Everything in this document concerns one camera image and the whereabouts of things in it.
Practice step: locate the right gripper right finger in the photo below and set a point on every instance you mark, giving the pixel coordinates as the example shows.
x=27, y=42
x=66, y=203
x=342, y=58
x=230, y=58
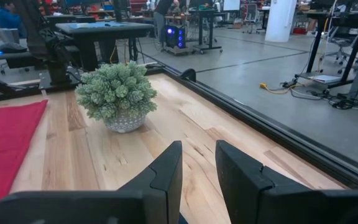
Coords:
x=253, y=193

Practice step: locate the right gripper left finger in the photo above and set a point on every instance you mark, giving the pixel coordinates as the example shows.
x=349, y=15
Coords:
x=160, y=193

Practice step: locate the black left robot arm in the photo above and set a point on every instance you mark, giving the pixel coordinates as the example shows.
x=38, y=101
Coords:
x=51, y=53

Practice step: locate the navy blue folded cloth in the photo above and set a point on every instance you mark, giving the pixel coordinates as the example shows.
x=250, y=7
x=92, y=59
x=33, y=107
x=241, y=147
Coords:
x=182, y=220

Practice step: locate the green succulent in patterned pot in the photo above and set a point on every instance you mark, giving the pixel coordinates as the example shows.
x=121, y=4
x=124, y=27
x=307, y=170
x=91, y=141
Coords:
x=117, y=93

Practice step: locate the white papers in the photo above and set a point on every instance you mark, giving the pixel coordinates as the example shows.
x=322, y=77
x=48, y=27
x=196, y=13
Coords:
x=325, y=78

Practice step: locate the computer tower blue lights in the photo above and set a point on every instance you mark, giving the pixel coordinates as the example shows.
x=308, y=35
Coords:
x=175, y=36

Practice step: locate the red cloth mat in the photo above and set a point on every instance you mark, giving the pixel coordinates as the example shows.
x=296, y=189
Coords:
x=2, y=149

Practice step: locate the black office desk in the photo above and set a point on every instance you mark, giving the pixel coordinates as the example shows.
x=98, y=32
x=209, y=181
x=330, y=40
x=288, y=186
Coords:
x=104, y=32

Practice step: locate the person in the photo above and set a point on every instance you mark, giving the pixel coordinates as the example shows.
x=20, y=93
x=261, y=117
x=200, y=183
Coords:
x=8, y=20
x=160, y=18

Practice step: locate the white pillar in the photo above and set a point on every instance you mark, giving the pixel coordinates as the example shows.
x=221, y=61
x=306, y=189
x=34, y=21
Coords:
x=280, y=20

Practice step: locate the blue desk mat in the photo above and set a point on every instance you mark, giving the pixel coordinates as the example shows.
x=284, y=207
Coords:
x=98, y=25

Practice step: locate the whiteboard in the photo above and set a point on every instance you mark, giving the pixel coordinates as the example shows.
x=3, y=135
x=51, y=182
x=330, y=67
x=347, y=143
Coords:
x=231, y=4

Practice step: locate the black standing desk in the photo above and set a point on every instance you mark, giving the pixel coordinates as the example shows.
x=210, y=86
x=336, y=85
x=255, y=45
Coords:
x=337, y=15

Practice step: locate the grey operator desk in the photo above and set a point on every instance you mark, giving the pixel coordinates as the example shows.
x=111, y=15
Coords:
x=17, y=57

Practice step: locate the black computer mouse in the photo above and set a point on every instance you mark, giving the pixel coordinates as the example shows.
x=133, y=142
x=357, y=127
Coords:
x=11, y=47

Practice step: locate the black aluminium table frame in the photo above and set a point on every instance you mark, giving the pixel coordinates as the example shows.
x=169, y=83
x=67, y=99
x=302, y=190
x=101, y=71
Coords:
x=291, y=140

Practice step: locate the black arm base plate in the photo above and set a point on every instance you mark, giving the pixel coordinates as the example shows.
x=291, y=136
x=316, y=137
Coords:
x=57, y=82

